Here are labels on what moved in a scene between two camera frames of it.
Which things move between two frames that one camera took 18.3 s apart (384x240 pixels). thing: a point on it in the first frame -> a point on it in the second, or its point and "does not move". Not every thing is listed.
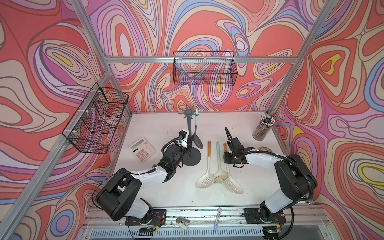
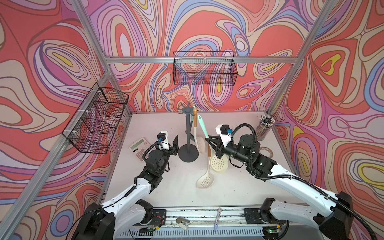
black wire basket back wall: (205, 68) does not move
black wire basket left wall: (92, 124) does not move
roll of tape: (265, 149) does not move
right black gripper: (226, 160) -> (219, 152)
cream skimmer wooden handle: (206, 180) does not move
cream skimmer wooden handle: (232, 182) -> (199, 142)
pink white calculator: (142, 149) does not move
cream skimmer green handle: (220, 177) -> (218, 165)
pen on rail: (219, 211) does not move
